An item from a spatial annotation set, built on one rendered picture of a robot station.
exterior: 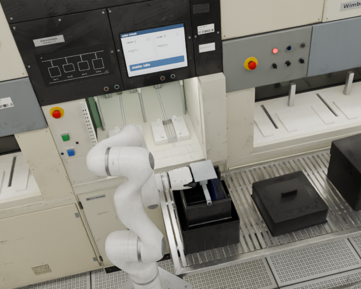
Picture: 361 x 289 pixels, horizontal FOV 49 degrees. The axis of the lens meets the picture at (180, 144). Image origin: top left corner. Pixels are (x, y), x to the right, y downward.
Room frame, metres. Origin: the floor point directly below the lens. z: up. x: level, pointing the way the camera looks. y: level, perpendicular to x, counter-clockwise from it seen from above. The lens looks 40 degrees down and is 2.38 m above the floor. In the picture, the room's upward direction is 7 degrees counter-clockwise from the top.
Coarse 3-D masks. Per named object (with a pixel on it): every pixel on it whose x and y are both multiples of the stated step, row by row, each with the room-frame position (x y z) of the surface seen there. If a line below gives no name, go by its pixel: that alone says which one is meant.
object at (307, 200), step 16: (288, 176) 1.47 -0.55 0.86; (304, 176) 1.46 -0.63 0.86; (256, 192) 1.39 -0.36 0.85; (272, 192) 1.37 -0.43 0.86; (288, 192) 1.33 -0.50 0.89; (304, 192) 1.34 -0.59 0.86; (272, 208) 1.27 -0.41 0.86; (288, 208) 1.25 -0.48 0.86; (304, 208) 1.24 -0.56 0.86; (320, 208) 1.23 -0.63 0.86; (272, 224) 1.19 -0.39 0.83; (288, 224) 1.19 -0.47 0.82; (304, 224) 1.20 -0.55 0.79
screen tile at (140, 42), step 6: (150, 36) 1.66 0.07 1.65; (126, 42) 1.65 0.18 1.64; (132, 42) 1.65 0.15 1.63; (138, 42) 1.65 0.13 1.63; (144, 42) 1.66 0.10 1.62; (150, 42) 1.66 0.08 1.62; (126, 48) 1.65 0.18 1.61; (132, 48) 1.65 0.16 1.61; (150, 48) 1.66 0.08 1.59; (132, 54) 1.65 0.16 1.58; (138, 54) 1.65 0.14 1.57; (144, 54) 1.66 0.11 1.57; (150, 54) 1.66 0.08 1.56; (132, 60) 1.65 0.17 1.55; (138, 60) 1.65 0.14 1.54
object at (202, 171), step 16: (208, 160) 1.35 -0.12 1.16; (192, 176) 1.38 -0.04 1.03; (208, 176) 1.24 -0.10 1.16; (192, 192) 1.37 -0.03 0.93; (208, 192) 1.22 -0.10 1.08; (224, 192) 1.29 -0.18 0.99; (192, 208) 1.16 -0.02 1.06; (208, 208) 1.18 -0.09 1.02; (224, 208) 1.19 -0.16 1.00; (192, 224) 1.17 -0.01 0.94; (208, 224) 1.18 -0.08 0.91
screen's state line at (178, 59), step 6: (156, 60) 1.66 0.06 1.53; (162, 60) 1.66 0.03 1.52; (168, 60) 1.67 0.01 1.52; (174, 60) 1.67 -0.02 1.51; (180, 60) 1.67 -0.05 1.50; (132, 66) 1.65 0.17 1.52; (138, 66) 1.65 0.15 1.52; (144, 66) 1.65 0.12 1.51; (150, 66) 1.66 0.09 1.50; (156, 66) 1.66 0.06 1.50
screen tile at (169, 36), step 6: (180, 30) 1.68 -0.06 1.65; (156, 36) 1.66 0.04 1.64; (162, 36) 1.67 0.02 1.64; (168, 36) 1.67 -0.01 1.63; (174, 36) 1.67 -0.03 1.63; (180, 36) 1.68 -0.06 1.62; (156, 42) 1.66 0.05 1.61; (162, 42) 1.67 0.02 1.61; (180, 42) 1.68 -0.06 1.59; (156, 48) 1.66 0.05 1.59; (162, 48) 1.67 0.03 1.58; (168, 48) 1.67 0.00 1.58; (174, 48) 1.67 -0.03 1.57; (180, 48) 1.68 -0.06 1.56; (162, 54) 1.67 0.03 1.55; (168, 54) 1.67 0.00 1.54
